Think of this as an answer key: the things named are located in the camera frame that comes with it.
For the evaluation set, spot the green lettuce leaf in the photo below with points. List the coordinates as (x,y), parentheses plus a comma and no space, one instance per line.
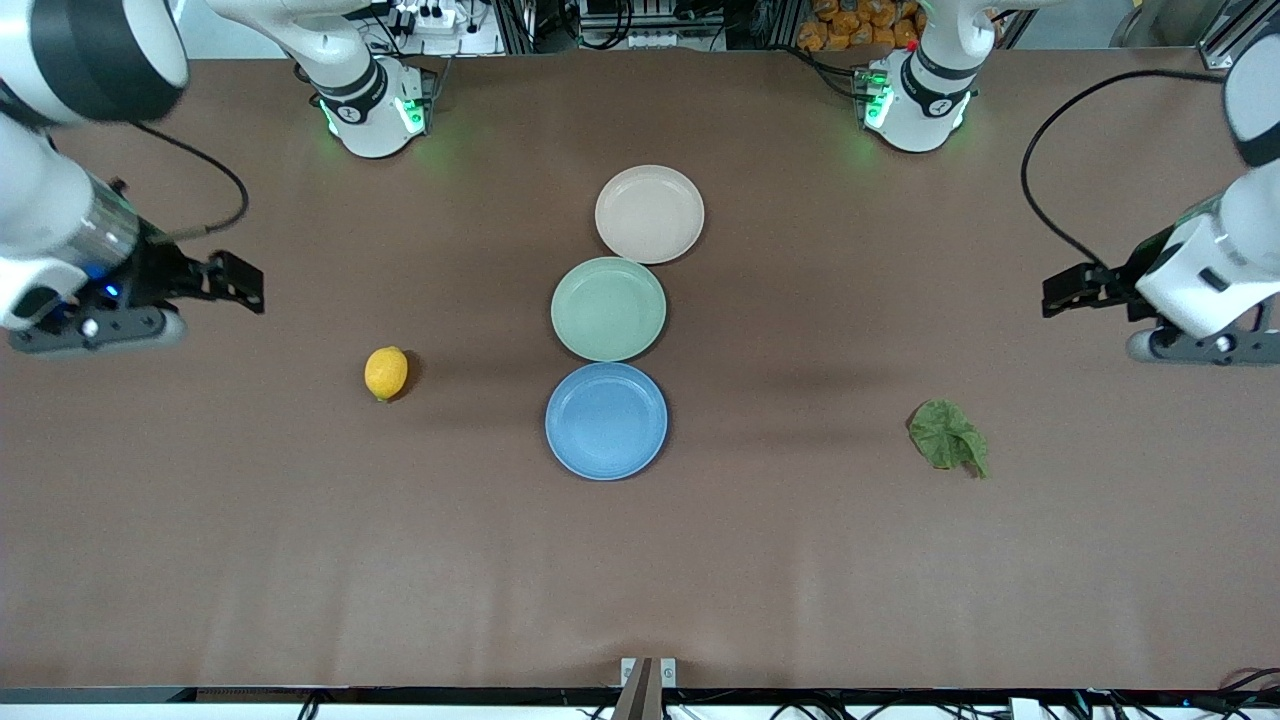
(940,435)

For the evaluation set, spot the white power strip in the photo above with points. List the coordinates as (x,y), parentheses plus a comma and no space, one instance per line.
(432,17)

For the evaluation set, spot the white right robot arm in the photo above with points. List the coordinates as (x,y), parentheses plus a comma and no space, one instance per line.
(30,180)

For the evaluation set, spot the metal table clamp bracket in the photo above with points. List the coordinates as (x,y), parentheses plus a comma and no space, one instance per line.
(648,685)

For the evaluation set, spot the green round plate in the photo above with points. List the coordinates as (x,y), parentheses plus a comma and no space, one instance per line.
(608,309)

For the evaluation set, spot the aluminium frame profile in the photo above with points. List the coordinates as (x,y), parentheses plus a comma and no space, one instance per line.
(1238,35)

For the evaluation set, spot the black table edge rail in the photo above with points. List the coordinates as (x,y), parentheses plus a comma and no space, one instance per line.
(300,694)

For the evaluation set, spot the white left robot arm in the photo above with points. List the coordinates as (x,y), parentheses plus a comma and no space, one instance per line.
(1220,250)

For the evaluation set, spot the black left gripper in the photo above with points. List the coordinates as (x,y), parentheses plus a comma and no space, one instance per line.
(1123,280)

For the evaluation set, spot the beige round plate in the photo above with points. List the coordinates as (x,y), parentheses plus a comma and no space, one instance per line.
(650,215)

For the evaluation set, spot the orange snack packs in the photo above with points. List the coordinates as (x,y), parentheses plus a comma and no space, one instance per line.
(850,22)

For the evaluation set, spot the yellow lemon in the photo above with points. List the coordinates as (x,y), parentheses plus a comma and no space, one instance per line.
(386,373)

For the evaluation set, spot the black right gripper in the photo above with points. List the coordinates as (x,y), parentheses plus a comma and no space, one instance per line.
(166,274)

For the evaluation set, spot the blue round plate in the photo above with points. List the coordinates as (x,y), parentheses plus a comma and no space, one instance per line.
(606,421)

